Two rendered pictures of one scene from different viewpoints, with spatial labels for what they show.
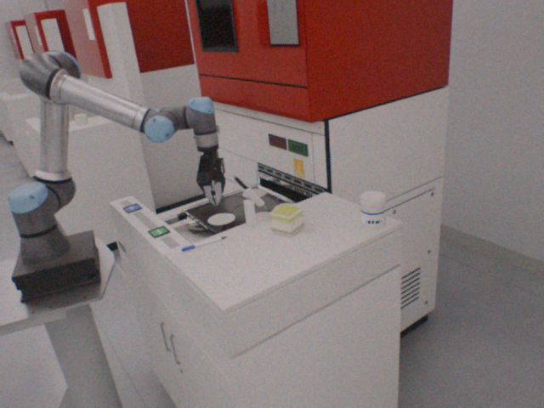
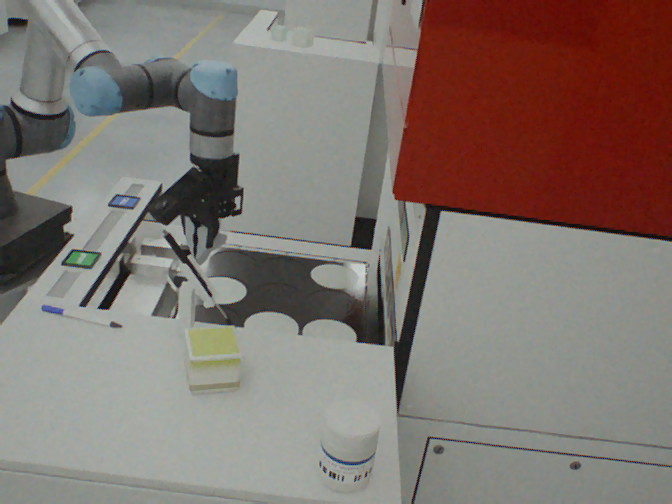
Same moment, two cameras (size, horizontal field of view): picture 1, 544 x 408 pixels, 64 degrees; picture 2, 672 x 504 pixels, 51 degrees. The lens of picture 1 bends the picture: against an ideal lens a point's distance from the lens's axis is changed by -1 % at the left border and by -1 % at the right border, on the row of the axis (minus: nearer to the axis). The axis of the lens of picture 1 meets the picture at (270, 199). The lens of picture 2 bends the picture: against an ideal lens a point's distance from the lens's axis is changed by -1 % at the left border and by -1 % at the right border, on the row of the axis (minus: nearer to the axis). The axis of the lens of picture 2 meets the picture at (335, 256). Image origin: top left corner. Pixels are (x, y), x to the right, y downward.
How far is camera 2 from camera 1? 83 cm
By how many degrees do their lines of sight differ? 28
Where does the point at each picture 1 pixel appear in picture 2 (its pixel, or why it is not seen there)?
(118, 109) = (54, 32)
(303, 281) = (92, 490)
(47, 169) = (22, 89)
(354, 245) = (242, 489)
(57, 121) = not seen: hidden behind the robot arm
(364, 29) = (612, 42)
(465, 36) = not seen: outside the picture
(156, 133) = (80, 96)
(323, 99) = (438, 163)
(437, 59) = not seen: outside the picture
